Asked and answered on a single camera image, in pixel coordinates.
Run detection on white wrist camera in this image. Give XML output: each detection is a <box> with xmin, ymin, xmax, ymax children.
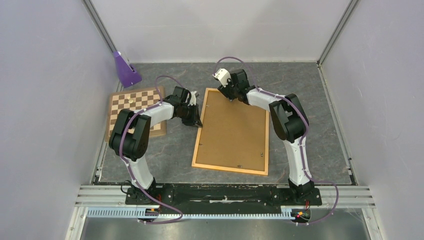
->
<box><xmin>188</xmin><ymin>91</ymin><xmax>199</xmax><ymax>106</ymax></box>
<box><xmin>212</xmin><ymin>68</ymin><xmax>232</xmax><ymax>88</ymax></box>

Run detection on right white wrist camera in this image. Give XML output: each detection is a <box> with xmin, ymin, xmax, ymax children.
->
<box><xmin>212</xmin><ymin>68</ymin><xmax>232</xmax><ymax>88</ymax></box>

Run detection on wooden chessboard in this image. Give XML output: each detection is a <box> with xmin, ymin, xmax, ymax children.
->
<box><xmin>104</xmin><ymin>86</ymin><xmax>165</xmax><ymax>142</ymax></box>

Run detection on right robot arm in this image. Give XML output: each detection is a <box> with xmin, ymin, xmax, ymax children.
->
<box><xmin>213</xmin><ymin>68</ymin><xmax>315</xmax><ymax>204</ymax></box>

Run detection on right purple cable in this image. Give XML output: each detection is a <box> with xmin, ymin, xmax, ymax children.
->
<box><xmin>215</xmin><ymin>56</ymin><xmax>340</xmax><ymax>227</ymax></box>

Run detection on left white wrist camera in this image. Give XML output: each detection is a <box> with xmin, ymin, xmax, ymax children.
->
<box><xmin>188</xmin><ymin>91</ymin><xmax>199</xmax><ymax>106</ymax></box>

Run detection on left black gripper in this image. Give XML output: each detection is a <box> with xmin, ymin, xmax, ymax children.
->
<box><xmin>177</xmin><ymin>103</ymin><xmax>203</xmax><ymax>129</ymax></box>

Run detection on wooden picture frame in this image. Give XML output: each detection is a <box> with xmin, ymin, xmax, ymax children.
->
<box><xmin>191</xmin><ymin>87</ymin><xmax>271</xmax><ymax>176</ymax></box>

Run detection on purple plastic stand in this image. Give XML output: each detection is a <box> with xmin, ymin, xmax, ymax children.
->
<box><xmin>113</xmin><ymin>51</ymin><xmax>142</xmax><ymax>88</ymax></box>

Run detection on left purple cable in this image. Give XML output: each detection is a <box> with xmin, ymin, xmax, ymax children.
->
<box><xmin>118</xmin><ymin>75</ymin><xmax>184</xmax><ymax>226</ymax></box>

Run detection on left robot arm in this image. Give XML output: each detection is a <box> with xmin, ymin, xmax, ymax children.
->
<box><xmin>108</xmin><ymin>86</ymin><xmax>203</xmax><ymax>204</ymax></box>

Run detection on purple cable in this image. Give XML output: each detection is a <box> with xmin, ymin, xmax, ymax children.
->
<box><xmin>215</xmin><ymin>56</ymin><xmax>340</xmax><ymax>227</ymax></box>
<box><xmin>118</xmin><ymin>75</ymin><xmax>184</xmax><ymax>226</ymax></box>

